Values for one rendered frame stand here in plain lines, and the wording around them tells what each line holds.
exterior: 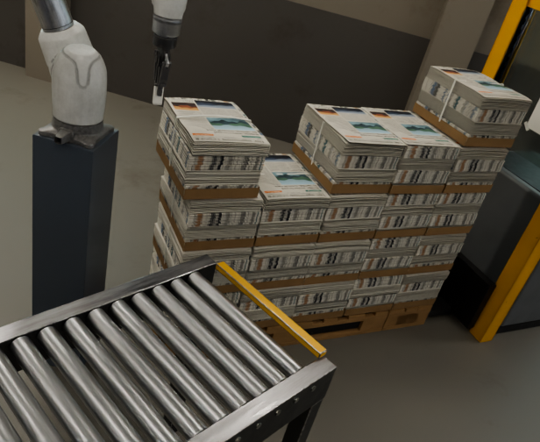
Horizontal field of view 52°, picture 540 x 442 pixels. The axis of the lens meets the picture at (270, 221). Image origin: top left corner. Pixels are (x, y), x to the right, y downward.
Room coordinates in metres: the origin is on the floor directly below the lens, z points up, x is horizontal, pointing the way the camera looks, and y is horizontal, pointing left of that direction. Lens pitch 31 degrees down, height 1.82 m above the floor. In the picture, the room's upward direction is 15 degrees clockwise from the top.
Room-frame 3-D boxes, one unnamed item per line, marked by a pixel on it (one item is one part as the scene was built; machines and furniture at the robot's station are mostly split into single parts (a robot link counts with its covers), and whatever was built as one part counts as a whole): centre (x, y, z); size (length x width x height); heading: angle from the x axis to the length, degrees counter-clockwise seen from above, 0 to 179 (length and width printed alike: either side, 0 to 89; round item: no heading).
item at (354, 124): (2.20, -0.24, 1.06); 0.37 x 0.29 x 0.01; 30
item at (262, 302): (1.24, -0.06, 0.81); 0.43 x 0.03 x 0.02; 52
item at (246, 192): (1.78, 0.23, 0.86); 0.29 x 0.16 x 0.04; 122
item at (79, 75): (1.62, 0.69, 1.17); 0.18 x 0.16 x 0.22; 29
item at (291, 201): (2.13, -0.11, 0.42); 1.17 x 0.39 x 0.83; 121
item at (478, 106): (2.51, -0.73, 0.65); 0.39 x 0.30 x 1.29; 31
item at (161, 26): (1.77, 0.47, 1.37); 0.09 x 0.09 x 0.06
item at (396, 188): (2.35, -0.48, 0.86); 0.38 x 0.29 x 0.04; 30
